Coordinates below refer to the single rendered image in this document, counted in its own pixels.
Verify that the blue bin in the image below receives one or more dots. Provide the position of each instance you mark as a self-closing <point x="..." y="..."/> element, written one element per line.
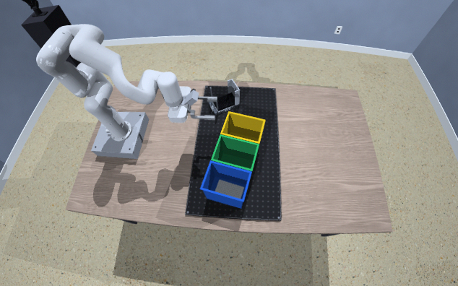
<point x="218" y="171"/>

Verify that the green bin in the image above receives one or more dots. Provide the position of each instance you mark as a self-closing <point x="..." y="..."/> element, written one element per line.
<point x="235" y="152"/>

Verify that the yellow recycle bin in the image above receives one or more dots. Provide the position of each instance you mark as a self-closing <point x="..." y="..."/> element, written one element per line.
<point x="243" y="127"/>

